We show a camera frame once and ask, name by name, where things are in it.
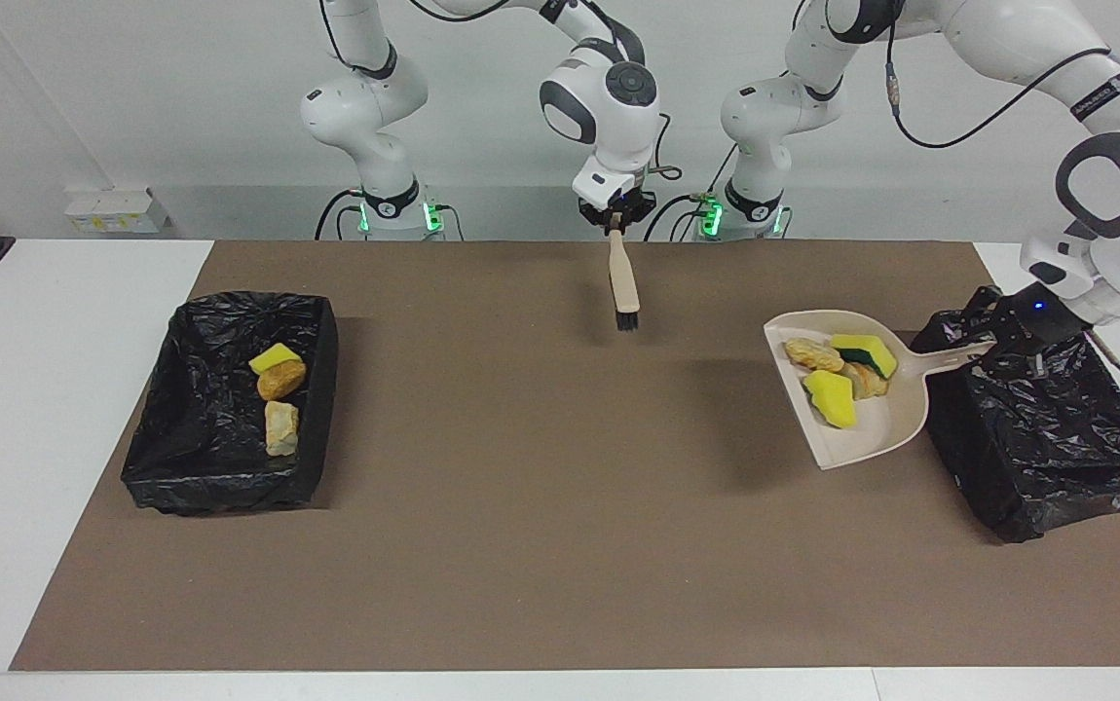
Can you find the notched yellow sponge piece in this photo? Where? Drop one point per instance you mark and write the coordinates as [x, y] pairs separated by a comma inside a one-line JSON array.
[[862, 346]]

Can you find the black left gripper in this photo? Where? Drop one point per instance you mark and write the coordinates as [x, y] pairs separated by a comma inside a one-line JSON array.
[[1042, 321]]

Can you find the brown table mat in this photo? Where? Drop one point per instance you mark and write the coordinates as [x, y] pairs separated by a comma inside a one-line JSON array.
[[521, 604]]

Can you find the beige layered pastry piece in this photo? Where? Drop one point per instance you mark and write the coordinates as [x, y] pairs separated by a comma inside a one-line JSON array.
[[280, 428]]

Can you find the pale beige pastry piece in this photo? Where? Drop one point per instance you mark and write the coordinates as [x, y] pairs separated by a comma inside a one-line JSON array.
[[813, 354], [870, 382]]

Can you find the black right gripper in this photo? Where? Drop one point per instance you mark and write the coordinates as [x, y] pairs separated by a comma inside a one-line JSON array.
[[618, 206]]

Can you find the white wall outlet box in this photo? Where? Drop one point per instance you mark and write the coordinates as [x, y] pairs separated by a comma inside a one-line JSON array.
[[117, 212]]

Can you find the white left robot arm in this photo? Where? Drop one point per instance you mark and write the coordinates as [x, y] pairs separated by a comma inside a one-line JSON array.
[[1105, 195]]

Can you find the beige plastic dustpan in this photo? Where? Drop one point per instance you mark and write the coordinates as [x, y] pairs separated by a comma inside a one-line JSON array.
[[881, 428]]

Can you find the bin lined with black bag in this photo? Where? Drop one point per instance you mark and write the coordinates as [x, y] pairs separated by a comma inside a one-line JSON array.
[[1057, 458], [200, 438]]

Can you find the brown bread loaf toy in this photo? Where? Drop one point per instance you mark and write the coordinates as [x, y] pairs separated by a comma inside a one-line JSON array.
[[280, 380]]

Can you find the beige hand brush black bristles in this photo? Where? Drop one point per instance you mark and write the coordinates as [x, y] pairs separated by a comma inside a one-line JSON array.
[[623, 282]]

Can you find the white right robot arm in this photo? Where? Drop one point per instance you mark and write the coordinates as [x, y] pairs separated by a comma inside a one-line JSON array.
[[365, 107]]

